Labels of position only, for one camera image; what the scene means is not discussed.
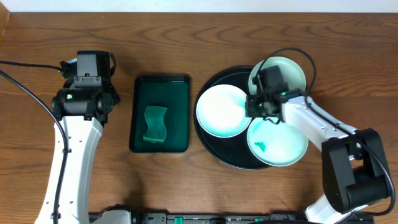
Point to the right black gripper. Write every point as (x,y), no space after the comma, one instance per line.
(250,112)

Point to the white plate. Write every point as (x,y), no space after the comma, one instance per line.
(221,111)

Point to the green wavy sponge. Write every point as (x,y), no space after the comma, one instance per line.
(156,129)

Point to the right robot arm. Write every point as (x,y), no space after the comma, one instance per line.
(356,177)

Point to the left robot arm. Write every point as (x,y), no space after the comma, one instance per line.
(80,115)

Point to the round black tray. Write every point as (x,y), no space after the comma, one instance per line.
(233,151)

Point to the rectangular green tray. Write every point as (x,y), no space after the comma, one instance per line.
(172,92)

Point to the pale green plate top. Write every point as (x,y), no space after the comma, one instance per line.
(291,72)

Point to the pale green plate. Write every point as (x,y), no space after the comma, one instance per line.
(276,144)
(291,72)

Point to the pale green plate bottom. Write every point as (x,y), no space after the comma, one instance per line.
(276,144)

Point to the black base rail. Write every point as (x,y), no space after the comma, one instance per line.
(163,218)

